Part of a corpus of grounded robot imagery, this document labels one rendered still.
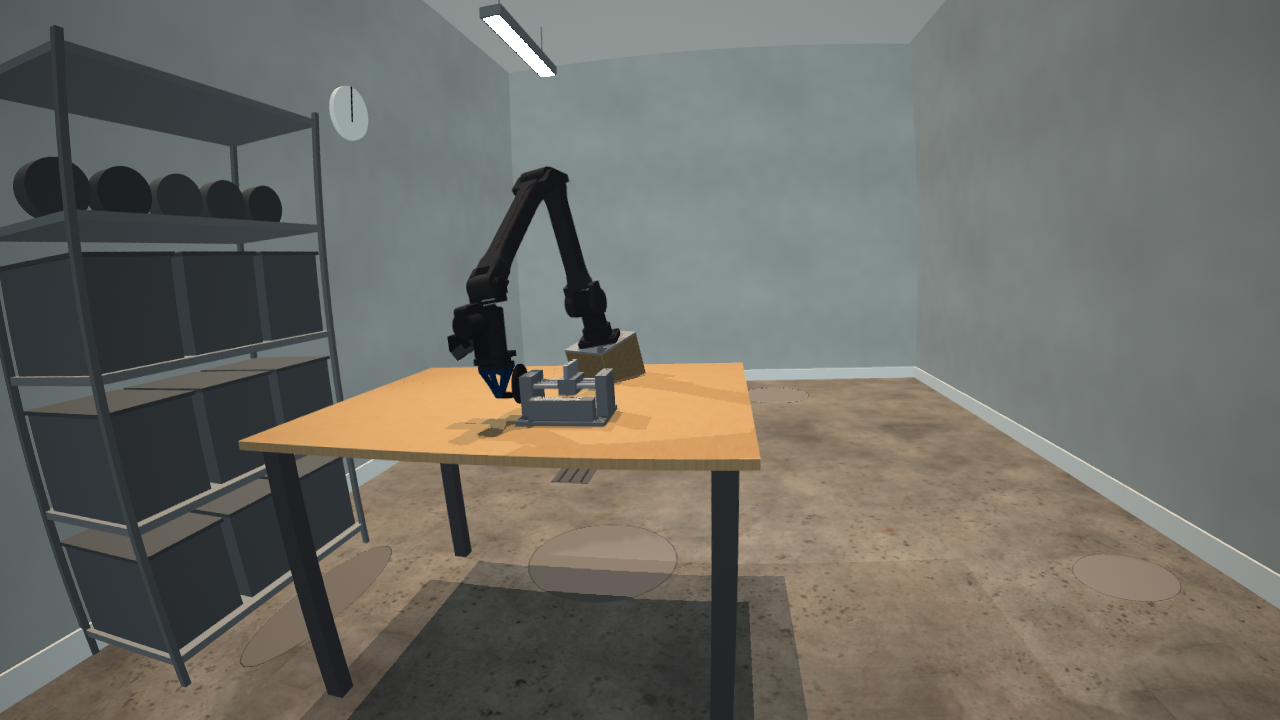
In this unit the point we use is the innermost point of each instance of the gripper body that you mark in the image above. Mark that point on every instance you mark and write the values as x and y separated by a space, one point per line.
499 355

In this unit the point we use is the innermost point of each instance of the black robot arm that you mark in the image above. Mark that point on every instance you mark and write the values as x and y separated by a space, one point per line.
471 320

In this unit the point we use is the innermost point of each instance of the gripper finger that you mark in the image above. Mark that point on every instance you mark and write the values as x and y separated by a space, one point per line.
495 382
503 375

